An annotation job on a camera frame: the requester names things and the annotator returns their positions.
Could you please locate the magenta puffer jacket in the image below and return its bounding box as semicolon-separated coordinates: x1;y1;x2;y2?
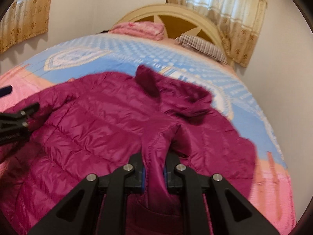
1;65;256;234

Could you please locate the cream wooden headboard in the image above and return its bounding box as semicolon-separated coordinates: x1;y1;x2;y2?
117;3;235;69

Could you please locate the folded pink blanket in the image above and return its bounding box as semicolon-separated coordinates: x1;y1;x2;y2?
109;21;165;41

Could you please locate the beige patterned curtain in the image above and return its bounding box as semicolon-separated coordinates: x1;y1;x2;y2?
1;0;51;53
167;0;267;67

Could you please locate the beige patterned curtain right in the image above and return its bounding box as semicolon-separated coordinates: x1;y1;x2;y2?
167;0;267;67

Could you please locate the blue pink printed bedspread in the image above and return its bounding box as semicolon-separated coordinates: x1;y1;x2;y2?
1;33;296;234

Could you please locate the beige patterned curtain left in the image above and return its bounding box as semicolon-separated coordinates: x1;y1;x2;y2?
1;0;51;53

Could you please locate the striped pillow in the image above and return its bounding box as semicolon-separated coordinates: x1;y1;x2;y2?
175;34;228;65

